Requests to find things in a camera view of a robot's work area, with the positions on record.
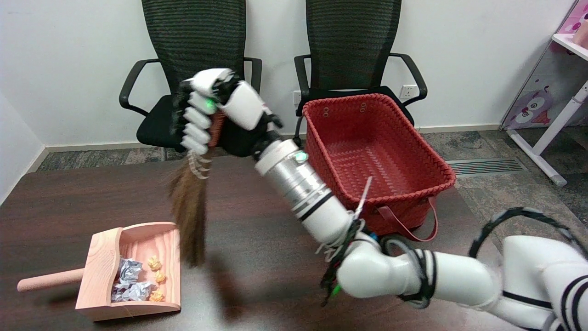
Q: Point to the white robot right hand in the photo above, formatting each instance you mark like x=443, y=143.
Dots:
x=243, y=105

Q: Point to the small brown straw broom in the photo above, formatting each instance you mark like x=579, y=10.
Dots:
x=190, y=220

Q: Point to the yellow paper ball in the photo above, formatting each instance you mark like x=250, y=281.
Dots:
x=154, y=263
x=160, y=276
x=156, y=295

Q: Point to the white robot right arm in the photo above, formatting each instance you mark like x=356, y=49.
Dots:
x=312, y=193

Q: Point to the wooden dustpan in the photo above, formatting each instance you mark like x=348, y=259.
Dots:
x=156, y=241

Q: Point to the black mesh office chair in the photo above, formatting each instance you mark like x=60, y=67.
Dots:
x=349, y=41
x=197, y=37

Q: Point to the red woven basket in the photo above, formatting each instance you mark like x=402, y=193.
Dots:
x=367, y=161

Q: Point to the white zip tie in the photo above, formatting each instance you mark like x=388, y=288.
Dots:
x=364, y=196

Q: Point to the metal floor vent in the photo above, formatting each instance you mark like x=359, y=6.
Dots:
x=487, y=167

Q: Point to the white desk leg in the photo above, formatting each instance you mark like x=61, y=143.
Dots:
x=567, y=112

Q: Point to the white wall socket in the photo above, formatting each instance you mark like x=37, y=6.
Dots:
x=407, y=91
x=297, y=98

